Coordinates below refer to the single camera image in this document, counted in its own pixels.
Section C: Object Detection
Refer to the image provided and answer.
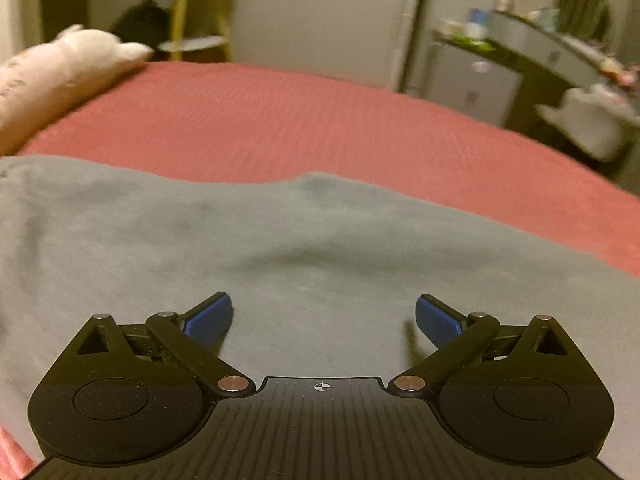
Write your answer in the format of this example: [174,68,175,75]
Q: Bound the grey sweatpants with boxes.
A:
[1,156,639,479]

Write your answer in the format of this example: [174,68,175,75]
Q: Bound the grey upholstered chair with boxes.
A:
[535,84,639,162]

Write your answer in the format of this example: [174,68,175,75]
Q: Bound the pink ribbed bedspread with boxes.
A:
[1,62,639,479]

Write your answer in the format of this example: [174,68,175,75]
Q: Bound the grey drawer cabinet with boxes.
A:
[421,36,523,126]

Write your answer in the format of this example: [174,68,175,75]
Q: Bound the pink plush pillow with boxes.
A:
[1,25,154,155]

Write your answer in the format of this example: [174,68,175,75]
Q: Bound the grey vanity desk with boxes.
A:
[487,11,605,88]

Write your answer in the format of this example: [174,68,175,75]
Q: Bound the green item on cabinet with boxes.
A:
[442,35,497,52]

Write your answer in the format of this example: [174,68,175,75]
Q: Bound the white blue container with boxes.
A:
[463,8,492,41]

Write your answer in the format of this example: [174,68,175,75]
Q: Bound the black bag on floor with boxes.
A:
[110,0,170,52]

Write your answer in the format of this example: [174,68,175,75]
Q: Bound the round vanity mirror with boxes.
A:
[554,0,613,44]

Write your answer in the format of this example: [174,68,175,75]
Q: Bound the yellow white side table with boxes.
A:
[157,0,233,62]

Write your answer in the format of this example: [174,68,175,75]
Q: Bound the white door frame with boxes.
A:
[386,0,423,92]

